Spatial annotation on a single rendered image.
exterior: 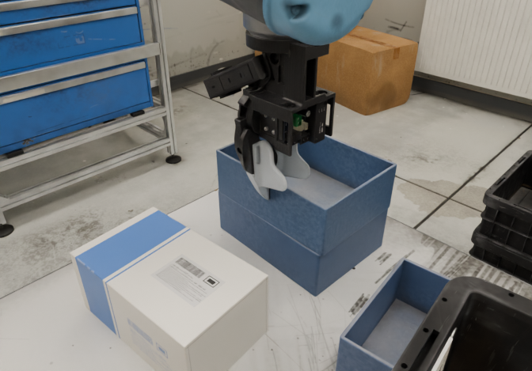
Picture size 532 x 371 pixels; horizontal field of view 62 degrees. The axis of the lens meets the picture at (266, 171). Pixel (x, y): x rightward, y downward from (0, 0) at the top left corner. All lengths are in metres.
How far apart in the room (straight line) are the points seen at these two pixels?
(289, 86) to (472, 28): 2.62
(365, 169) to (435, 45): 2.54
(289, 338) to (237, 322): 0.09
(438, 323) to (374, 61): 2.52
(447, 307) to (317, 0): 0.19
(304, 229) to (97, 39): 1.56
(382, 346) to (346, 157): 0.26
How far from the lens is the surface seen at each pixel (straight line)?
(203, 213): 0.74
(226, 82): 0.52
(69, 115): 2.00
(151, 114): 2.16
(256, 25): 0.45
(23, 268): 1.88
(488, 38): 3.02
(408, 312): 0.60
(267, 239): 0.62
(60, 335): 0.61
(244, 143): 0.50
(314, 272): 0.57
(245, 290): 0.48
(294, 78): 0.45
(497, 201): 1.07
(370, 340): 0.56
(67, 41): 1.94
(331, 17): 0.27
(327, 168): 0.69
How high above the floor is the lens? 1.14
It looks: 31 degrees down
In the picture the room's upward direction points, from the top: straight up
